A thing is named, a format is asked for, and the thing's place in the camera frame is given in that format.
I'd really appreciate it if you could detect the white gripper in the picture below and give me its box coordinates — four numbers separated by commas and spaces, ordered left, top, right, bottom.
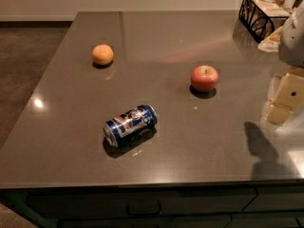
265, 4, 304, 125

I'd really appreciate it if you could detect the blue pepsi can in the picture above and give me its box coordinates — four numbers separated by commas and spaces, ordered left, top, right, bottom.
104, 104, 158, 148

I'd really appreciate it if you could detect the red apple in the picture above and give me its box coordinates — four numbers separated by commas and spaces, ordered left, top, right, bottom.
191, 66, 219, 93

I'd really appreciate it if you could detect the orange fruit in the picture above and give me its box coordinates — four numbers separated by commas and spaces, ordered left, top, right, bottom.
92, 45, 114, 66

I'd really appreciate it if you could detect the black wire napkin holder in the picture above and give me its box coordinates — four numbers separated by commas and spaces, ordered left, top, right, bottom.
238, 0, 292, 43

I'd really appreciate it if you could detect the dark cabinet drawer with handle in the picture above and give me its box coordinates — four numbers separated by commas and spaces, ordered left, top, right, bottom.
27, 188, 257, 220

